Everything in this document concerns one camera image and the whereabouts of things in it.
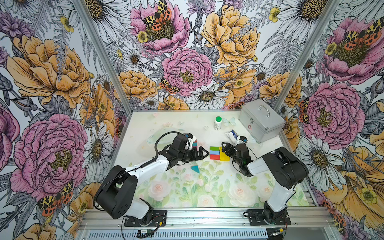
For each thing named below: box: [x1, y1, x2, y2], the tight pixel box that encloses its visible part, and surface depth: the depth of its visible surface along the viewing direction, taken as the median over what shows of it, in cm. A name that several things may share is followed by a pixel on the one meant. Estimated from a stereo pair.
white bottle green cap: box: [213, 116, 223, 131], surface depth 107 cm
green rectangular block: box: [209, 146, 220, 151], surface depth 101 cm
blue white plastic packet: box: [224, 129, 239, 144], surface depth 107 cm
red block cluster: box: [210, 154, 220, 160], surface depth 96 cm
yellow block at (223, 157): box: [220, 153, 231, 162], surface depth 96 cm
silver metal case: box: [238, 98, 286, 144], surface depth 99 cm
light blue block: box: [209, 150, 220, 155], surface depth 100 cm
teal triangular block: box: [190, 165, 200, 174], surface depth 92 cm
